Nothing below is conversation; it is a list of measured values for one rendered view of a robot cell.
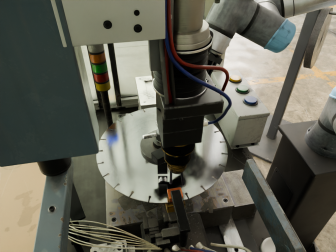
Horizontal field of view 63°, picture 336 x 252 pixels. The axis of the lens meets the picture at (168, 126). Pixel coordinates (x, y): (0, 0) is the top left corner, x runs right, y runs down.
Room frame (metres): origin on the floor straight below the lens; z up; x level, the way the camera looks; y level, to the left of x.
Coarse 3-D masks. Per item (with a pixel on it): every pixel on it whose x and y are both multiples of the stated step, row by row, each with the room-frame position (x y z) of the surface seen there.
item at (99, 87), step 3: (108, 81) 0.72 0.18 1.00; (96, 84) 0.71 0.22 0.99; (99, 84) 0.71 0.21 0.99; (102, 84) 0.71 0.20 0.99; (105, 84) 0.71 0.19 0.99; (108, 84) 0.72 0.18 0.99; (96, 87) 0.71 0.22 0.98; (99, 87) 0.71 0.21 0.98; (102, 87) 0.71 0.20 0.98; (105, 87) 0.71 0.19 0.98; (108, 87) 0.72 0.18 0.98; (99, 90) 0.71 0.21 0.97; (102, 90) 0.71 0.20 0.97; (105, 90) 0.71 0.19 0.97
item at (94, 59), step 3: (90, 54) 0.71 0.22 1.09; (93, 54) 0.71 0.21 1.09; (96, 54) 0.71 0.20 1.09; (99, 54) 0.71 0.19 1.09; (102, 54) 0.72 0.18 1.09; (90, 57) 0.71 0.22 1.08; (93, 57) 0.71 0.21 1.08; (96, 57) 0.71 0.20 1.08; (99, 57) 0.71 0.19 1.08; (102, 57) 0.72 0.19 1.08; (105, 57) 0.73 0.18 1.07; (90, 60) 0.72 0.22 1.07; (93, 60) 0.71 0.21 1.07; (96, 60) 0.71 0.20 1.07; (99, 60) 0.71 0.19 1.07; (102, 60) 0.71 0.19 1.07; (105, 60) 0.72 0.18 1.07; (93, 63) 0.71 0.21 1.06; (96, 63) 0.71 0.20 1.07; (99, 63) 0.71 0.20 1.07
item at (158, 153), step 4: (160, 148) 0.41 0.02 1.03; (152, 152) 0.40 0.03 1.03; (156, 152) 0.40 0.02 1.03; (160, 152) 0.40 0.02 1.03; (152, 156) 0.39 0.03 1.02; (156, 156) 0.39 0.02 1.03; (160, 156) 0.39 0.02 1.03; (156, 160) 0.38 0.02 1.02; (160, 160) 0.38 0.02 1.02; (164, 160) 0.39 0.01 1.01; (160, 164) 0.39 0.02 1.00; (164, 164) 0.39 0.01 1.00; (160, 168) 0.39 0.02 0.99; (164, 168) 0.39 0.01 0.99; (160, 172) 0.39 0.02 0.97; (164, 172) 0.39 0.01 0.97
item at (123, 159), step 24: (120, 120) 0.59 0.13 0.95; (144, 120) 0.59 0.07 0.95; (120, 144) 0.50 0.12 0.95; (216, 144) 0.50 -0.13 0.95; (120, 168) 0.42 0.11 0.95; (144, 168) 0.42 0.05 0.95; (192, 168) 0.42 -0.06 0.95; (216, 168) 0.42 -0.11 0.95; (120, 192) 0.35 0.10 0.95; (144, 192) 0.35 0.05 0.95; (192, 192) 0.35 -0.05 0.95
